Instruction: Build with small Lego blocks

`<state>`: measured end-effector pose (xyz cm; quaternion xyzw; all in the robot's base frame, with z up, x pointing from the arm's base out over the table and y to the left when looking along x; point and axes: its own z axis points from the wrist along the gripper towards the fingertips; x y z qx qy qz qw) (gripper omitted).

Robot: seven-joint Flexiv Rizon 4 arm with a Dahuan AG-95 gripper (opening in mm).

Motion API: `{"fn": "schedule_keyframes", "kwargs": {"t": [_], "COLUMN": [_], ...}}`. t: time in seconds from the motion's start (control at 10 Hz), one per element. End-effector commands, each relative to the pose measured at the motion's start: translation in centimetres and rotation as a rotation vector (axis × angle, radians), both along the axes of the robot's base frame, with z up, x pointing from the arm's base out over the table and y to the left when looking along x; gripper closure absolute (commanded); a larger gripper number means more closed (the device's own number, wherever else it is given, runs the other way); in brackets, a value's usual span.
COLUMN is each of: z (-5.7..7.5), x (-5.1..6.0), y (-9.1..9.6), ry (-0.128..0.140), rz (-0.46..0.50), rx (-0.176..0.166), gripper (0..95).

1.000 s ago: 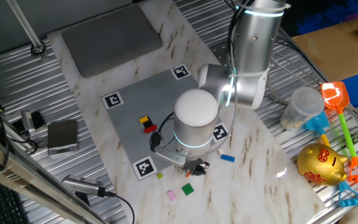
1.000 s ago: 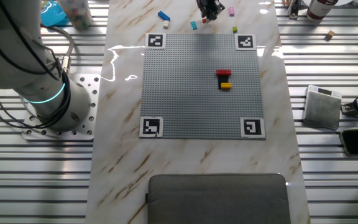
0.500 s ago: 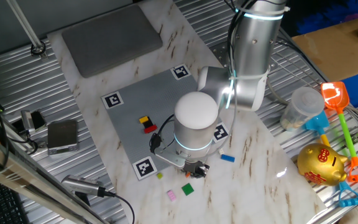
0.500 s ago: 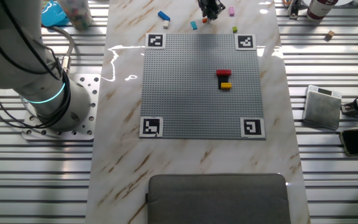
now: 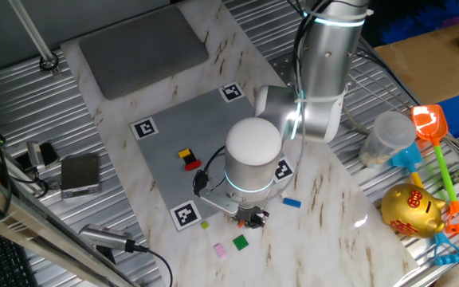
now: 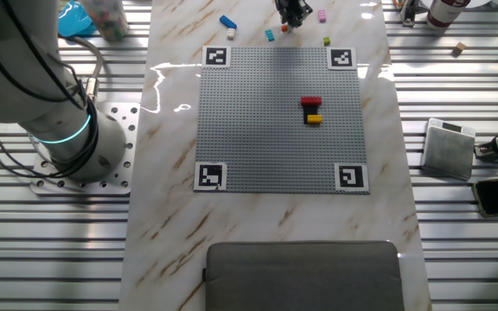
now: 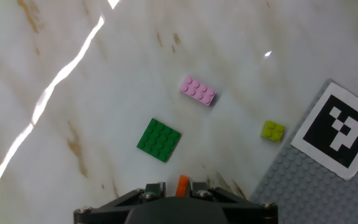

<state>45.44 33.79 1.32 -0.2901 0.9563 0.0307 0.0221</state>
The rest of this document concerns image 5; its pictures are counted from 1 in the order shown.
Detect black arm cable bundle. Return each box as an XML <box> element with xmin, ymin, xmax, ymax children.
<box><xmin>286</xmin><ymin>0</ymin><xmax>314</xmax><ymax>87</ymax></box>

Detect gold piggy bank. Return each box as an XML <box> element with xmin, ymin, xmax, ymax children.
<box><xmin>380</xmin><ymin>183</ymin><xmax>448</xmax><ymax>240</ymax></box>

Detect clear plastic cup with bricks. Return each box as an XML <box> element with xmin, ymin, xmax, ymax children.
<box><xmin>359</xmin><ymin>110</ymin><xmax>417</xmax><ymax>169</ymax></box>

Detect aluminium frame bar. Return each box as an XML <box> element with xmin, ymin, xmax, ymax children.
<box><xmin>0</xmin><ymin>163</ymin><xmax>139</xmax><ymax>287</ymax></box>

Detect grey robot conduit cable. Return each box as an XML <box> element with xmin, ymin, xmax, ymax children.
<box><xmin>343</xmin><ymin>104</ymin><xmax>372</xmax><ymax>135</ymax></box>

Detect blue toy shovel yellow handle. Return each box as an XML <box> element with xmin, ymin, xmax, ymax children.
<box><xmin>386</xmin><ymin>141</ymin><xmax>459</xmax><ymax>267</ymax></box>

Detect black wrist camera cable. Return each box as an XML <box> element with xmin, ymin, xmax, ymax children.
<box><xmin>192</xmin><ymin>145</ymin><xmax>227</xmax><ymax>197</ymax></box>

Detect blue fuzzy fabric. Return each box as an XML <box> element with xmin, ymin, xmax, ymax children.
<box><xmin>379</xmin><ymin>0</ymin><xmax>459</xmax><ymax>45</ymax></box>

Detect grey Lego baseplate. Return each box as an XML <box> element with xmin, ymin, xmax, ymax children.
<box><xmin>128</xmin><ymin>82</ymin><xmax>297</xmax><ymax>233</ymax></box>

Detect black white ArUco marker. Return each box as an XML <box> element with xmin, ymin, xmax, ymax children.
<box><xmin>273</xmin><ymin>156</ymin><xmax>296</xmax><ymax>184</ymax></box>
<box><xmin>218</xmin><ymin>82</ymin><xmax>245</xmax><ymax>104</ymax></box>
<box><xmin>169</xmin><ymin>199</ymin><xmax>203</xmax><ymax>232</ymax></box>
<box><xmin>128</xmin><ymin>116</ymin><xmax>160</xmax><ymax>141</ymax></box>

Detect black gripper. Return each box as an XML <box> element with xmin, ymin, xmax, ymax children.
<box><xmin>235</xmin><ymin>204</ymin><xmax>271</xmax><ymax>230</ymax></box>

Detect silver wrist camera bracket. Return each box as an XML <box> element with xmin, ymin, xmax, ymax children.
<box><xmin>192</xmin><ymin>169</ymin><xmax>251</xmax><ymax>218</ymax></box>

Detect brown cardboard box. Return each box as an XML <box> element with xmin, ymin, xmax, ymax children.
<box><xmin>374</xmin><ymin>18</ymin><xmax>459</xmax><ymax>105</ymax></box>

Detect perforated metal robot base plate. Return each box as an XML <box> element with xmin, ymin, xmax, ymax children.
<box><xmin>271</xmin><ymin>51</ymin><xmax>299</xmax><ymax>87</ymax></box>

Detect orange toy shovel green handle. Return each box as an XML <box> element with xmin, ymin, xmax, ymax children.
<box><xmin>410</xmin><ymin>104</ymin><xmax>459</xmax><ymax>234</ymax></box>

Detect silver digital scale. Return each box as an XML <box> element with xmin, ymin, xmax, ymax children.
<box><xmin>60</xmin><ymin>152</ymin><xmax>102</xmax><ymax>200</ymax></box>

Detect grey fabric pad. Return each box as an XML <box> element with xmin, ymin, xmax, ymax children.
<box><xmin>78</xmin><ymin>4</ymin><xmax>210</xmax><ymax>100</ymax></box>

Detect green Lego plate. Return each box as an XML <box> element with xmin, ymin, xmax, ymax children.
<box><xmin>232</xmin><ymin>234</ymin><xmax>250</xmax><ymax>252</ymax></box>

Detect silver metal pole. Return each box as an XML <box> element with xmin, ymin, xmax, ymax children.
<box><xmin>8</xmin><ymin>0</ymin><xmax>61</xmax><ymax>77</ymax></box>

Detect silver depth camera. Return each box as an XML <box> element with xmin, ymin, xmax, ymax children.
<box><xmin>78</xmin><ymin>223</ymin><xmax>137</xmax><ymax>253</ymax></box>

